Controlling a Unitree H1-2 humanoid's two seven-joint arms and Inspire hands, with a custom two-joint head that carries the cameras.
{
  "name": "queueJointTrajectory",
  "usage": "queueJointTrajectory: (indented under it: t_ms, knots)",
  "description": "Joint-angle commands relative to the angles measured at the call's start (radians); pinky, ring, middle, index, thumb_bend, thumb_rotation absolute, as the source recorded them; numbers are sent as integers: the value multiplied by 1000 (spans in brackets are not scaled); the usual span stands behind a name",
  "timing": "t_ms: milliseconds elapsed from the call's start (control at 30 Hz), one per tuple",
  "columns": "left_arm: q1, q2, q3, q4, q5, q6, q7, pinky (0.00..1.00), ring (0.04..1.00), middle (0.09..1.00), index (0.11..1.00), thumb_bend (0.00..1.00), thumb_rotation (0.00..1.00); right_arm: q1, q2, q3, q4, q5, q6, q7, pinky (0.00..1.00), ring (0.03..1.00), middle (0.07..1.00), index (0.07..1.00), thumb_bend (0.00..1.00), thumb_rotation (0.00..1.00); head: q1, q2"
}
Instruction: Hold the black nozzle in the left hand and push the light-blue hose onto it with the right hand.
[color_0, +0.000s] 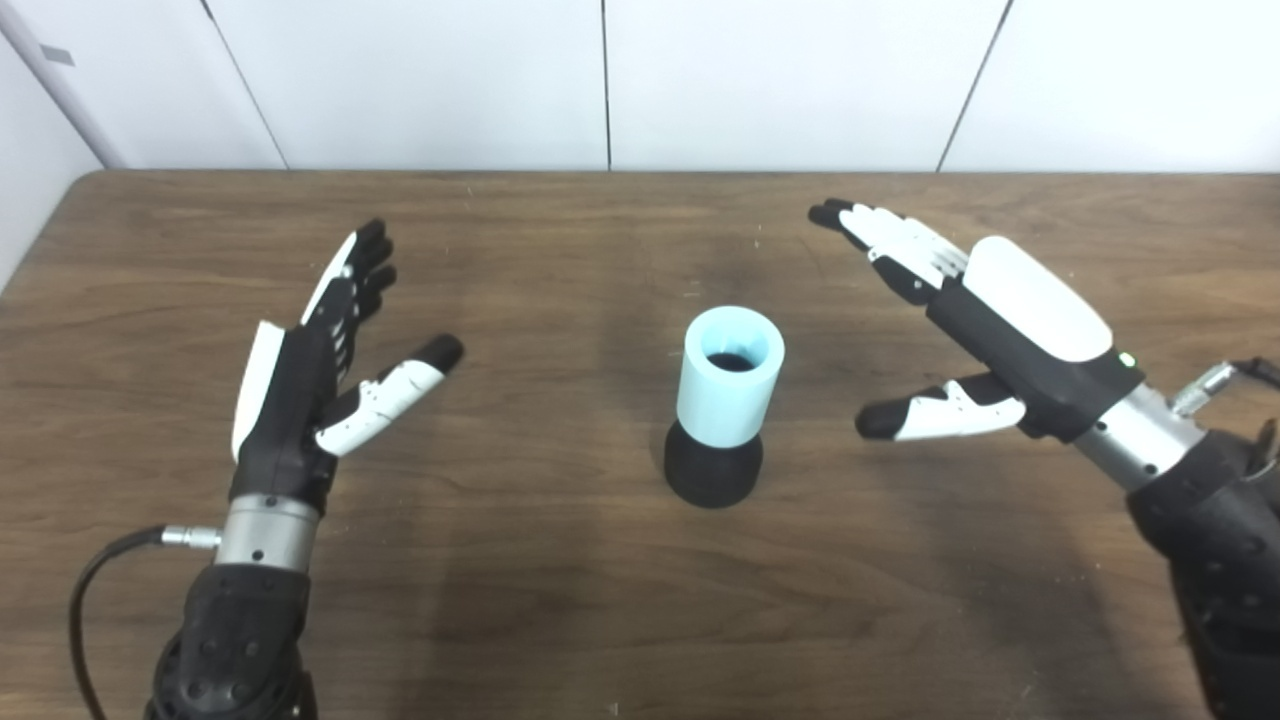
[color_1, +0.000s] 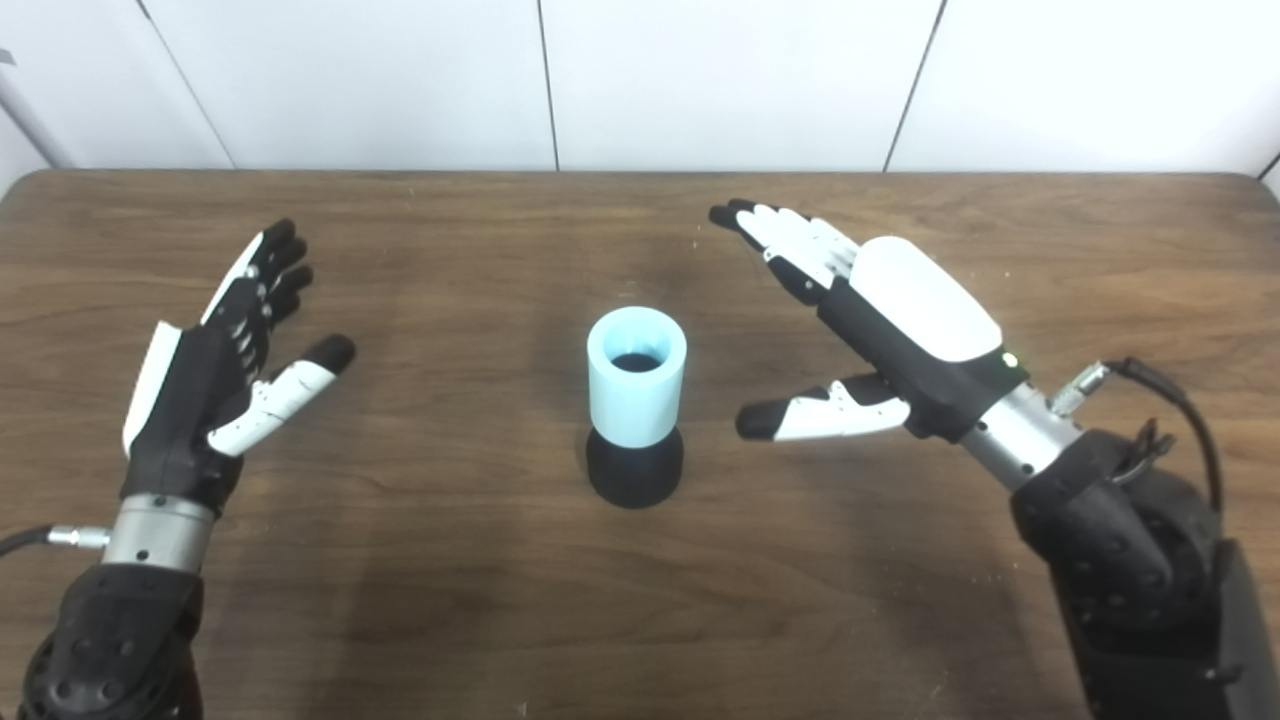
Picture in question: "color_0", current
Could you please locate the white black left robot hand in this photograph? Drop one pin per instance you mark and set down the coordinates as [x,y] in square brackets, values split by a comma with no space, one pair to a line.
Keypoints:
[285,420]

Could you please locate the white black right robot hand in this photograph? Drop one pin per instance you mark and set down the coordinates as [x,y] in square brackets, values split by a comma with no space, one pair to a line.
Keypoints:
[1030,340]

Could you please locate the light blue cup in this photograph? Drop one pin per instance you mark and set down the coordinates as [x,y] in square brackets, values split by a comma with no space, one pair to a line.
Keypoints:
[725,385]

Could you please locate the black cup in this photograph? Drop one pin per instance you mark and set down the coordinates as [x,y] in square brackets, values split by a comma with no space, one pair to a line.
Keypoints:
[712,470]

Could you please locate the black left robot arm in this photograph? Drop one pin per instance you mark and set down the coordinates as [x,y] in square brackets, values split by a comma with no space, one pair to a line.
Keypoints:
[240,620]

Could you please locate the white corner post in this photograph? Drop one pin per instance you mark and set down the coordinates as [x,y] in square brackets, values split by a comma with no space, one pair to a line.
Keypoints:
[60,90]

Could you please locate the small grey wall label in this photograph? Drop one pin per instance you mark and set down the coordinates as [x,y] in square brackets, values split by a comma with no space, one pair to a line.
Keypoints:
[57,55]

